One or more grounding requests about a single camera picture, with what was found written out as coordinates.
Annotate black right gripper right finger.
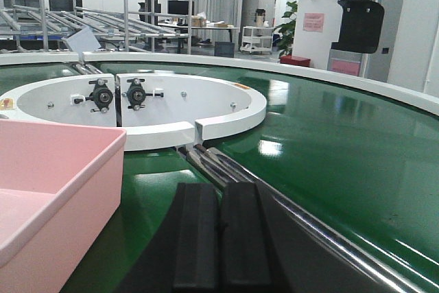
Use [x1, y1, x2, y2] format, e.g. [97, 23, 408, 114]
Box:
[219, 182, 272, 287]

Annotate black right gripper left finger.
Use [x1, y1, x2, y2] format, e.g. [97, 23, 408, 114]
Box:
[172, 183, 219, 291]

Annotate pink plastic bin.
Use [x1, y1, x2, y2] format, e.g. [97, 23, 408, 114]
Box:
[1, 119, 126, 292]

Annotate red fire extinguisher box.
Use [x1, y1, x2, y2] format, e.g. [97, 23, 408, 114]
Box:
[279, 55, 311, 67]

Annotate black plastic crate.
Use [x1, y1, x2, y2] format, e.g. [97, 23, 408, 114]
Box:
[214, 41, 235, 58]

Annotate white utility cart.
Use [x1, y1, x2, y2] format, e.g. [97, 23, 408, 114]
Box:
[239, 26, 273, 54]

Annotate white outer conveyor rim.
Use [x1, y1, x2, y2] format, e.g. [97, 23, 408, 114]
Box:
[0, 51, 439, 117]

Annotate green potted plant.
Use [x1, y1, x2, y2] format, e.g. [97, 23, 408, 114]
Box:
[274, 0, 298, 58]

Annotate office desk with boxes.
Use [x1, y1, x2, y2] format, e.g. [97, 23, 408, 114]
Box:
[157, 16, 240, 43]

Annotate white angled panel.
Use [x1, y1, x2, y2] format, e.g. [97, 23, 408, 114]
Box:
[62, 25, 101, 61]

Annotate black computer monitor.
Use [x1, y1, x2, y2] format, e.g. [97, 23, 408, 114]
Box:
[167, 0, 189, 15]

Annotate grey water dispenser machine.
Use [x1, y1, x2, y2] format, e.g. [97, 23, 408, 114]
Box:
[327, 0, 403, 82]

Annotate metal roller rack shelving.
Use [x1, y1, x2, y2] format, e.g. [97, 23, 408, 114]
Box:
[1, 0, 192, 51]

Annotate white inner conveyor ring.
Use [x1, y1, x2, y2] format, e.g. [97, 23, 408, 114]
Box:
[0, 72, 268, 152]

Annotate pink wall notice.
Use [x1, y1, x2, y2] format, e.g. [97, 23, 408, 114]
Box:
[302, 13, 324, 32]

